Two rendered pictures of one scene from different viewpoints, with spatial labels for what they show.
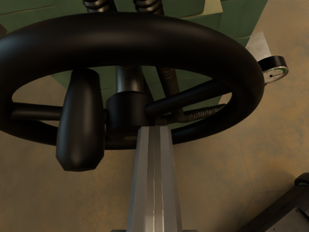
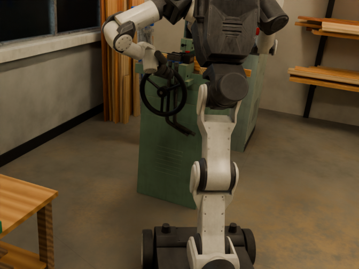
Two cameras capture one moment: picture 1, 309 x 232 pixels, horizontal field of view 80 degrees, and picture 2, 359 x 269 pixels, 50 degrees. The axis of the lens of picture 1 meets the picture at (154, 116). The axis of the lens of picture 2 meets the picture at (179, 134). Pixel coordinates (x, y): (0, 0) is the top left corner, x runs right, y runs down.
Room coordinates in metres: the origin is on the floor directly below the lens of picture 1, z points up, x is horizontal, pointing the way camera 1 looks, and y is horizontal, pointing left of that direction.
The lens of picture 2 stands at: (-1.99, -0.26, 1.42)
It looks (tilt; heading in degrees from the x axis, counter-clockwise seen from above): 22 degrees down; 5
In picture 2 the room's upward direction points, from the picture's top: 5 degrees clockwise
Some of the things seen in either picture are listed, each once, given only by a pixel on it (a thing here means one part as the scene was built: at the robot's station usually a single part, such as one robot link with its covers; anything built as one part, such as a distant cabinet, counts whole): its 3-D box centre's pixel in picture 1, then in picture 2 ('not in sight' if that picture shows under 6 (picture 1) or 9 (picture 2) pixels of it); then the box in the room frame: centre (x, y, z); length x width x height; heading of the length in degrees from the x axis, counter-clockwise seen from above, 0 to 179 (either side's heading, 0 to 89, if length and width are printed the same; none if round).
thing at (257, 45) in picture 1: (248, 63); not in sight; (0.21, -0.28, 0.58); 0.12 x 0.08 x 0.08; 164
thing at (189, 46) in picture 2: not in sight; (189, 45); (0.43, -0.07, 1.03); 0.14 x 0.07 x 0.09; 164
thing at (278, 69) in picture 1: (266, 71); not in sight; (0.14, -0.26, 0.65); 0.06 x 0.04 x 0.08; 74
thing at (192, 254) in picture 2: not in sight; (211, 255); (-0.58, -0.34, 0.28); 0.21 x 0.20 x 0.13; 14
